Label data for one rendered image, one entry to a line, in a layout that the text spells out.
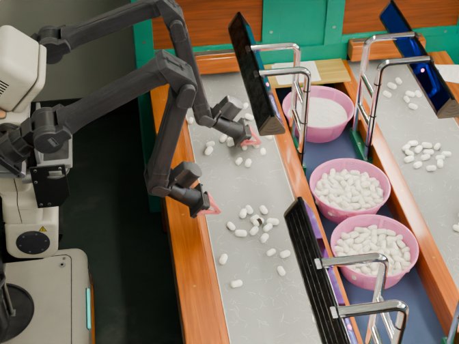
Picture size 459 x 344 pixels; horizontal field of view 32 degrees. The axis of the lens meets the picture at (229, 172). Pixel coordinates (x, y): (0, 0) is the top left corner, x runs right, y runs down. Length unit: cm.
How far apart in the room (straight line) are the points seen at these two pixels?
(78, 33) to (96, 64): 164
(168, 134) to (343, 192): 74
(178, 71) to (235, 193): 72
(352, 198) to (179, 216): 57
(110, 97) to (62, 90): 212
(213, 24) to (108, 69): 114
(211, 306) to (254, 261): 24
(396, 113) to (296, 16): 53
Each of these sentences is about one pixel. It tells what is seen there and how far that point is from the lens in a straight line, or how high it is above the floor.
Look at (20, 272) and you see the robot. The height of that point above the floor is 28.
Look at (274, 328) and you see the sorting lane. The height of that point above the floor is 74.
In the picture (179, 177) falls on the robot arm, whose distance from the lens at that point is 234.
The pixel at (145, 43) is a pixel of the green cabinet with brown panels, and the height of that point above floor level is 92.
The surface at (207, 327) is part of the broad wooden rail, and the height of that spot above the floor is 76.
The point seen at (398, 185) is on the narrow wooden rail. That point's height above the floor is 77.
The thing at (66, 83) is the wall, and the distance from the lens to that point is 416.
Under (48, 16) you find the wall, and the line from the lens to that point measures 396.
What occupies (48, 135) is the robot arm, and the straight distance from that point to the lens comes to 211.
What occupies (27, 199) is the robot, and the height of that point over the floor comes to 89.
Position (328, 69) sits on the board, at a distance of 320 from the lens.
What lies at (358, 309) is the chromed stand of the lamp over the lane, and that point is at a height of 112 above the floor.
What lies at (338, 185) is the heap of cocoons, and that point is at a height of 74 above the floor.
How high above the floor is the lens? 254
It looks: 41 degrees down
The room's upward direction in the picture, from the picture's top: straight up
